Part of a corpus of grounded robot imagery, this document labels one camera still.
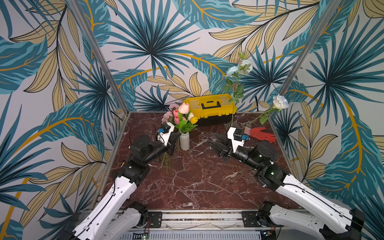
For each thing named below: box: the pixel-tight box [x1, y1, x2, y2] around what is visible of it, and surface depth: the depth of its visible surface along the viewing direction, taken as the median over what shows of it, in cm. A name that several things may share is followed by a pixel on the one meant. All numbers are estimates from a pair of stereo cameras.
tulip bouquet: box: [173, 102, 198, 134], surface depth 76 cm
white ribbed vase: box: [179, 131, 190, 151], surface depth 91 cm
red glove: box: [243, 127, 277, 144], surface depth 111 cm
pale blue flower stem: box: [223, 52, 253, 126], surface depth 80 cm
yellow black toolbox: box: [183, 93, 237, 126], surface depth 103 cm
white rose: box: [241, 93, 290, 130], surface depth 67 cm
